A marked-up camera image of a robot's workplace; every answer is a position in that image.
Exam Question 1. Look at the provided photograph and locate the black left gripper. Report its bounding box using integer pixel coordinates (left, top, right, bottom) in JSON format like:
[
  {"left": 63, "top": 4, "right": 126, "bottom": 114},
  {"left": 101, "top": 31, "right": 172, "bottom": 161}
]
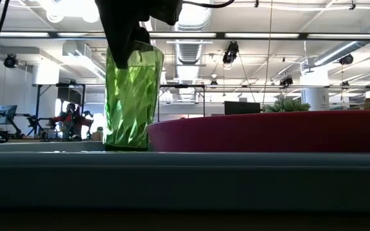
[{"left": 94, "top": 0, "right": 183, "bottom": 70}]

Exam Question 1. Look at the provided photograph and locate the green translucent plastic cup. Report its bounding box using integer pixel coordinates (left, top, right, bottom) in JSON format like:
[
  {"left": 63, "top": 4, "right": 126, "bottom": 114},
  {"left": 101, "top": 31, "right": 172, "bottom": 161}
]
[{"left": 103, "top": 40, "right": 165, "bottom": 151}]

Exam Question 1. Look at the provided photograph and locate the pink plastic plate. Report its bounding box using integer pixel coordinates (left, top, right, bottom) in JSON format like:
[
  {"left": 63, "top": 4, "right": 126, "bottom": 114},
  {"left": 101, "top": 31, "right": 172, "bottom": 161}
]
[{"left": 146, "top": 109, "right": 370, "bottom": 153}]

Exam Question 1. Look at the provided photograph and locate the overhead light bar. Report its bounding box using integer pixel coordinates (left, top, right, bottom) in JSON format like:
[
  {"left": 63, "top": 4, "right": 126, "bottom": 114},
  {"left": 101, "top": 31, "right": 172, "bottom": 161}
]
[{"left": 0, "top": 31, "right": 370, "bottom": 42}]

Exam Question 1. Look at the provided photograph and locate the person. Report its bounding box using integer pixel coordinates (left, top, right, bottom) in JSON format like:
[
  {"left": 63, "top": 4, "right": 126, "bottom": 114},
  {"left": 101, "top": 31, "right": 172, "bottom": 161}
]
[{"left": 50, "top": 102, "right": 93, "bottom": 141}]

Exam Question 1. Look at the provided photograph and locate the black monitor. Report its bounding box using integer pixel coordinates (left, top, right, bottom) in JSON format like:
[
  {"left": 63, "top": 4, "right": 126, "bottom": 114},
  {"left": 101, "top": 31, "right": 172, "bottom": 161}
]
[{"left": 224, "top": 101, "right": 261, "bottom": 116}]

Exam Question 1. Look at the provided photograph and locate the small background monitor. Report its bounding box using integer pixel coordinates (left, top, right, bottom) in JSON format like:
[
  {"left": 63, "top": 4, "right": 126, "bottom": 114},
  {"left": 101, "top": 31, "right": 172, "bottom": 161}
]
[{"left": 0, "top": 105, "right": 18, "bottom": 125}]

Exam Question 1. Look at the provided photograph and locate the small green potted plant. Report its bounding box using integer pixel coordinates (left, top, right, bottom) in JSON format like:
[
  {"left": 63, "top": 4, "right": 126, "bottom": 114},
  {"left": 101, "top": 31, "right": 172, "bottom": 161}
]
[{"left": 263, "top": 97, "right": 312, "bottom": 114}]

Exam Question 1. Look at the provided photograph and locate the white round column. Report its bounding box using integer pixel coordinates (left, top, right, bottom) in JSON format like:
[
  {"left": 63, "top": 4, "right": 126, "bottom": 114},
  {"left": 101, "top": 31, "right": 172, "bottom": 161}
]
[{"left": 300, "top": 69, "right": 331, "bottom": 112}]

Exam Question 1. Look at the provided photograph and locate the silver ventilation duct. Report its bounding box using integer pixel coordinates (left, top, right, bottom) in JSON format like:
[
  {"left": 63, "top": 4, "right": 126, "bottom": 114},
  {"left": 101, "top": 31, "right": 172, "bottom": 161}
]
[{"left": 172, "top": 0, "right": 213, "bottom": 101}]

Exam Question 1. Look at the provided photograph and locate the black metal workstation frame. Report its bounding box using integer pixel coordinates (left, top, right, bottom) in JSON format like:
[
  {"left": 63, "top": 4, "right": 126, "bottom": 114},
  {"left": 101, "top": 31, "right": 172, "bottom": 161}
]
[
  {"left": 157, "top": 83, "right": 207, "bottom": 123},
  {"left": 32, "top": 82, "right": 87, "bottom": 139}
]

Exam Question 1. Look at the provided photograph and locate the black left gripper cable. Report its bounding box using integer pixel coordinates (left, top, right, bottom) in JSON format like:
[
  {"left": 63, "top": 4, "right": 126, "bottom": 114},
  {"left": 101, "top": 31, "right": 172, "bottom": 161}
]
[{"left": 182, "top": 0, "right": 236, "bottom": 9}]

